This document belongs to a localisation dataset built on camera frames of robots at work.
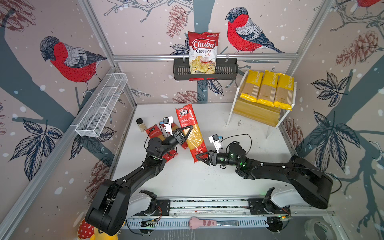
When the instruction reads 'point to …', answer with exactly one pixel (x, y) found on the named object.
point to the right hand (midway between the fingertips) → (196, 160)
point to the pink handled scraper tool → (194, 222)
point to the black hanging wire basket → (226, 69)
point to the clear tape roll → (329, 229)
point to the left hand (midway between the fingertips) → (192, 128)
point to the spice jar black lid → (139, 121)
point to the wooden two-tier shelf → (260, 112)
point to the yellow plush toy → (98, 236)
